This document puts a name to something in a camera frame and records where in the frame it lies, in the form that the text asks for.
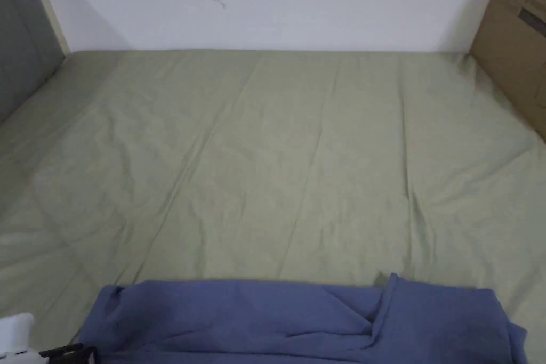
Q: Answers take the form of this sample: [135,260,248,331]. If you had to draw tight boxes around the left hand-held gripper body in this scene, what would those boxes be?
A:
[0,312,51,364]

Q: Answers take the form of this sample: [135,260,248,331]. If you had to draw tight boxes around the blue shirt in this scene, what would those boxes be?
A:
[79,272,529,364]

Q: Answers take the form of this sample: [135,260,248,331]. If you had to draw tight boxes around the bed with pale green sheet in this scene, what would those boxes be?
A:
[0,48,546,364]

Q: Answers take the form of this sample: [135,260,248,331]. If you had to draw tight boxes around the grey padded headboard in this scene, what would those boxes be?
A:
[0,0,66,124]

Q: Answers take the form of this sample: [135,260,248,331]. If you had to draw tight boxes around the brown cardboard carton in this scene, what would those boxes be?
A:
[469,0,546,142]

